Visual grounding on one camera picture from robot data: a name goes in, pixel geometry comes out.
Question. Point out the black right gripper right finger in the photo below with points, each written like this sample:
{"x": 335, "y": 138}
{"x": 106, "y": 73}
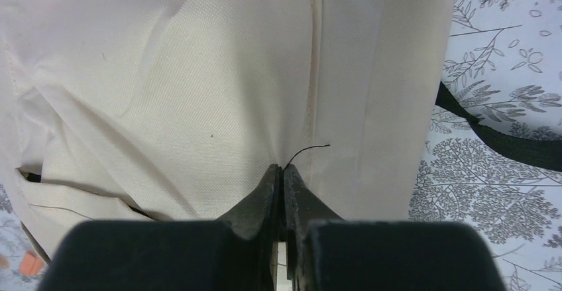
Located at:
{"x": 326, "y": 252}

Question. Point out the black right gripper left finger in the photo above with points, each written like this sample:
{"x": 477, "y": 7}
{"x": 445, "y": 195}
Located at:
{"x": 236, "y": 251}

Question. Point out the cream canvas backpack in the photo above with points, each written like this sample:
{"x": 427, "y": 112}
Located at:
{"x": 172, "y": 109}

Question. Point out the orange highlighter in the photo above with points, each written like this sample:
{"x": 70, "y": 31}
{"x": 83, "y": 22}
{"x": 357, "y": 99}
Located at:
{"x": 31, "y": 264}

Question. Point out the floral patterned table mat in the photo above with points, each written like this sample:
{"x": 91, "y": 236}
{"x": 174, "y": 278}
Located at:
{"x": 284, "y": 144}

